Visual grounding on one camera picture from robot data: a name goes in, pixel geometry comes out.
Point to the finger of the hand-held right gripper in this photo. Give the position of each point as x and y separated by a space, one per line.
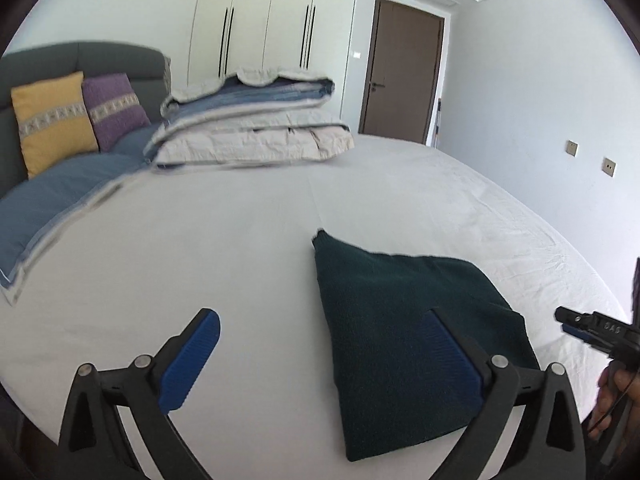
575 316
575 331

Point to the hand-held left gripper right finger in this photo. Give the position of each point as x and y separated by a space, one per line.
450 355

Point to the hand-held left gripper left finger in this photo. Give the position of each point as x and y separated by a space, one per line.
192 360

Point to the dark green towel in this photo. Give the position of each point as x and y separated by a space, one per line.
390 310

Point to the person's right hand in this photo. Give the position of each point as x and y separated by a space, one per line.
607 395

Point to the large blue pillow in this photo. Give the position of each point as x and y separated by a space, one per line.
60 195

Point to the small blue pillow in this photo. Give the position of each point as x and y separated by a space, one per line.
137 140

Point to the folded grey and blue duvet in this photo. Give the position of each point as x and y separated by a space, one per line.
250 135

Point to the purple cushion with patterned band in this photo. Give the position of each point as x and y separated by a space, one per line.
115 110

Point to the yellow cushion with patterned band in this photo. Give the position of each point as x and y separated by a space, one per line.
50 125

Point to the brown wooden door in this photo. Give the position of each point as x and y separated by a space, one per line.
400 70

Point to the grey upholstered headboard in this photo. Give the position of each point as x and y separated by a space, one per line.
100 57

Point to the white wardrobe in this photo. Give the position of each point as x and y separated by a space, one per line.
270 10

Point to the beige wall socket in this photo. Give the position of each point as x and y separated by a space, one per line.
572 147
609 167

